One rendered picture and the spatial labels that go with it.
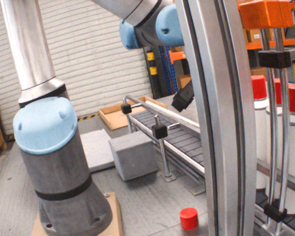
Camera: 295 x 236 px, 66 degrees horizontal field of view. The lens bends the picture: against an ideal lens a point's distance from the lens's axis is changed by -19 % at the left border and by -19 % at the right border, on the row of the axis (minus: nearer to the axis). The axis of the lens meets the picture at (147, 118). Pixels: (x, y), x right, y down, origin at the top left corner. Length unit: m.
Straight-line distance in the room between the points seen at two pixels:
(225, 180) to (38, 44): 0.42
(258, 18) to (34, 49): 0.41
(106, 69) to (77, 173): 4.21
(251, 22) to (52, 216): 0.41
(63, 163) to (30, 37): 0.26
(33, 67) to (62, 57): 4.14
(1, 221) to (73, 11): 4.26
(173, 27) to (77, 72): 4.26
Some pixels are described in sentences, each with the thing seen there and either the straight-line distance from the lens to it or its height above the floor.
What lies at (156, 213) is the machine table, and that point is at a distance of 0.57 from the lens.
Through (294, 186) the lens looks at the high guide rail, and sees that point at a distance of 0.37.
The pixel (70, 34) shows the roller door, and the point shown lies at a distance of 4.66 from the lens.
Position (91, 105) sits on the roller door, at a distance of 4.71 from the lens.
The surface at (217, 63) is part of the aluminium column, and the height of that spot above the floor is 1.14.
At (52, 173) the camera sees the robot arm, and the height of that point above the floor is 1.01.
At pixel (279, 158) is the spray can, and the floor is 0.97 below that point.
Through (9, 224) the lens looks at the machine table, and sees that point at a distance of 0.70.
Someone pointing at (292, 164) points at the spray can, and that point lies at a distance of 0.38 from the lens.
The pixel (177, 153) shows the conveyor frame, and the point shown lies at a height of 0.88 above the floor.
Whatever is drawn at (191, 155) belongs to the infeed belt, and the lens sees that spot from 0.67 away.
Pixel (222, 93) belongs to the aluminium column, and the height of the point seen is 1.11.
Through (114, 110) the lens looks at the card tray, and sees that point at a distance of 1.46.
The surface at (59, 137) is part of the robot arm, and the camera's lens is 0.40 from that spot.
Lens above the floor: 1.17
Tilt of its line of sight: 16 degrees down
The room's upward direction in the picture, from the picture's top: 12 degrees counter-clockwise
